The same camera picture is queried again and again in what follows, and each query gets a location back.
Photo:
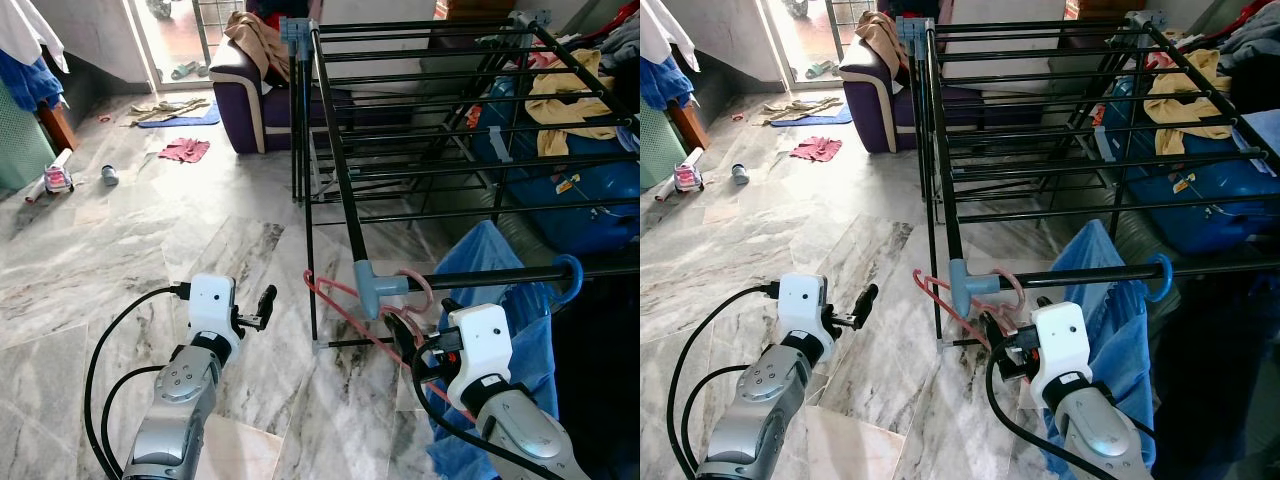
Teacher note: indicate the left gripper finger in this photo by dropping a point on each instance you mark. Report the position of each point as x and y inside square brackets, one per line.
[267, 301]
[865, 299]
[264, 323]
[855, 323]

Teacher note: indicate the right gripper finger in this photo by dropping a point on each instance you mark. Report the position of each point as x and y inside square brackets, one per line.
[408, 340]
[1040, 304]
[449, 308]
[996, 335]

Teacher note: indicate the reddish clothes hanger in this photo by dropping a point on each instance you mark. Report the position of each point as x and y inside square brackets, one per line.
[430, 293]
[1019, 292]

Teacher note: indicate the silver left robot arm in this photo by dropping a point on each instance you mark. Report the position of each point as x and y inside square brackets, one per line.
[175, 400]
[755, 400]

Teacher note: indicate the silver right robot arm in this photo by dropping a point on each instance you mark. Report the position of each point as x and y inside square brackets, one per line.
[1100, 440]
[525, 440]

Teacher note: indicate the blue clothes hanger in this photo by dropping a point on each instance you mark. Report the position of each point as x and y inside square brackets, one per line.
[1171, 277]
[579, 278]

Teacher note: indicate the black drying rack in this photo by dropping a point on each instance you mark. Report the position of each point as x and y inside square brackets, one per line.
[372, 285]
[968, 283]

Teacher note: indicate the blue shirt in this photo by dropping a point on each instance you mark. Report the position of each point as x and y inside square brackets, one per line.
[530, 350]
[1125, 350]

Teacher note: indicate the blue storage bag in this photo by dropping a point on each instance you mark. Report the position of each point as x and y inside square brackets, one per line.
[570, 210]
[1200, 210]

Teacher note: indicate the pink cloth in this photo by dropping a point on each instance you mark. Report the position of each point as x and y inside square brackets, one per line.
[185, 150]
[816, 149]

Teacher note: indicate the dark navy garment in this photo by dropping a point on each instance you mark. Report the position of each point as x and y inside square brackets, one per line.
[1210, 380]
[600, 380]

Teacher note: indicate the grey blue cup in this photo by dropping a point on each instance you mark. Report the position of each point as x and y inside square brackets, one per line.
[740, 175]
[109, 176]

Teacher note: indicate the blue floor mat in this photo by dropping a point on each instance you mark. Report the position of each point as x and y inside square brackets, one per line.
[828, 117]
[195, 118]

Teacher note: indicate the purple sofa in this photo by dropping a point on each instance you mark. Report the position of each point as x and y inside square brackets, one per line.
[880, 110]
[250, 110]

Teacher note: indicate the pink white toy car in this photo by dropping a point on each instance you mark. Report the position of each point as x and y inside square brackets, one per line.
[58, 180]
[688, 178]

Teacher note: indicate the white paper roll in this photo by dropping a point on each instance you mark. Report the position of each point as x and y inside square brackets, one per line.
[35, 194]
[666, 193]
[60, 160]

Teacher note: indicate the green slipper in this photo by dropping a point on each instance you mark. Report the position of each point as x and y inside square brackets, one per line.
[201, 68]
[180, 72]
[832, 68]
[813, 72]

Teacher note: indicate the mustard yellow cloth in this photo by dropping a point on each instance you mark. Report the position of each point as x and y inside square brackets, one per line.
[570, 105]
[1190, 105]

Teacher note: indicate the brown wooden board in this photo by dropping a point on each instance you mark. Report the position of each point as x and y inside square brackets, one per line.
[692, 125]
[60, 125]

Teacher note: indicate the green panel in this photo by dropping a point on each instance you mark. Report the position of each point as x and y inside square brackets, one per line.
[655, 150]
[22, 140]

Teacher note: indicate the tan garment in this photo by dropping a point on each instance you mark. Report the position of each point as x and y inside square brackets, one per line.
[888, 45]
[255, 45]

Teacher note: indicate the blue hanging garment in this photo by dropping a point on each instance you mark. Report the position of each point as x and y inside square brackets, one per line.
[662, 85]
[30, 85]

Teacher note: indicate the grey clothes pile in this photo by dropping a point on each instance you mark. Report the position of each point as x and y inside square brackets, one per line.
[1250, 40]
[620, 45]

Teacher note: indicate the white hanging garment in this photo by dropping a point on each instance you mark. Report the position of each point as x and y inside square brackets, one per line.
[25, 30]
[660, 30]

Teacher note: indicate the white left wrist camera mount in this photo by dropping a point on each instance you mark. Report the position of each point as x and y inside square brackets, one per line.
[212, 300]
[802, 300]

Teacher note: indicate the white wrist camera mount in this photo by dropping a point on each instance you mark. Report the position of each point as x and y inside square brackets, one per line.
[480, 345]
[1060, 345]
[802, 300]
[212, 300]

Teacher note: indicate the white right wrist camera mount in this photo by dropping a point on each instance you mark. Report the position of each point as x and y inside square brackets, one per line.
[1060, 345]
[480, 345]

